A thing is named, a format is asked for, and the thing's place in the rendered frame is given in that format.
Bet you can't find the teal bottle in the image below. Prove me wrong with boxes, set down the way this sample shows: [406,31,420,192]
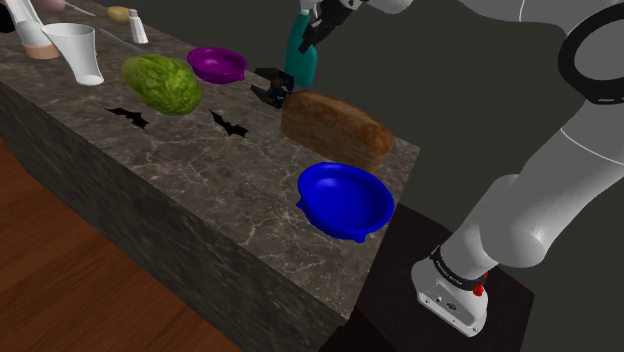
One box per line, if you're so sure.
[284,12,319,89]

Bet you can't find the brown bread loaf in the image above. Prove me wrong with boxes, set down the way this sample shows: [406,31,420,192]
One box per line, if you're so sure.
[280,89,395,174]

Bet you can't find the purple bowl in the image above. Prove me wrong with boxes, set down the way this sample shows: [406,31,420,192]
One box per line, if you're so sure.
[186,46,249,86]

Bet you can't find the black bat-shaped figure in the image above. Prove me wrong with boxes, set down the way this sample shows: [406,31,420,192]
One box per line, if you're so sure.
[208,109,250,139]
[104,107,150,131]

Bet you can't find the blue bowl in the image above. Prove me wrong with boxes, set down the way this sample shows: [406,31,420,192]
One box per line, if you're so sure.
[295,162,396,244]

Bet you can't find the green lettuce head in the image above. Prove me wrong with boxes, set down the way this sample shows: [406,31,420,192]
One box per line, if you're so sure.
[120,53,204,117]

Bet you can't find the white shaker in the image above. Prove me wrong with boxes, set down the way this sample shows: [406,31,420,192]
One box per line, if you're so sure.
[128,8,149,45]

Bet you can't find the grey knife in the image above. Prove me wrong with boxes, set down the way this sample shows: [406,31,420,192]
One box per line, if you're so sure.
[99,28,148,55]

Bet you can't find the yellow potato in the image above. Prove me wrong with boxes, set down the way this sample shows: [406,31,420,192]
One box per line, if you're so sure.
[106,5,131,24]

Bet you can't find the grey thin utensil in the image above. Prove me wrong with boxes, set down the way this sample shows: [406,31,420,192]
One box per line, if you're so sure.
[64,1,97,18]

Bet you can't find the white cup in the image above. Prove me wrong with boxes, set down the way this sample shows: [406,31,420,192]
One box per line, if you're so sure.
[40,22,106,87]

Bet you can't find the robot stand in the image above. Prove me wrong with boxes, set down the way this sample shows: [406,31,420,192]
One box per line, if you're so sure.
[319,202,536,352]

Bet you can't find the pink dish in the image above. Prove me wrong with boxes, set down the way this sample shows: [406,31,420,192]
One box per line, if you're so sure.
[20,41,61,61]

